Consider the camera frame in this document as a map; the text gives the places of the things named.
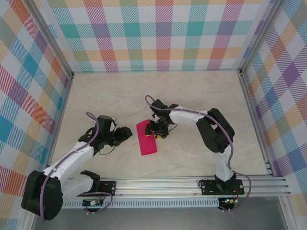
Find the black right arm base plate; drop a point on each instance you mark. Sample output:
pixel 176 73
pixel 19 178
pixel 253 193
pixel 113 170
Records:
pixel 208 188

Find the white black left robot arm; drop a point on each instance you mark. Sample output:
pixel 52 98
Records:
pixel 72 155

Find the wide aluminium base rail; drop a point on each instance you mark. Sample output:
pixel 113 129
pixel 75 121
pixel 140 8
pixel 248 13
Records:
pixel 156 187

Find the magenta cloth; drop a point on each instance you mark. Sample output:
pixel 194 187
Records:
pixel 147 146

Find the aluminium frame post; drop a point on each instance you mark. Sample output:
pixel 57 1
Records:
pixel 54 38
pixel 260 36

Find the aluminium side rail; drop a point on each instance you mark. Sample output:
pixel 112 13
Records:
pixel 62 112
pixel 254 119

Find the short aluminium frame strut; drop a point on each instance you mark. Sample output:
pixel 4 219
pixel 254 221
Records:
pixel 28 222
pixel 285 213

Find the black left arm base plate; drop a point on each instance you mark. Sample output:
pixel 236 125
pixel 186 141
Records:
pixel 109 188

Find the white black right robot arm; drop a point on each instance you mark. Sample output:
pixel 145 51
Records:
pixel 184 117

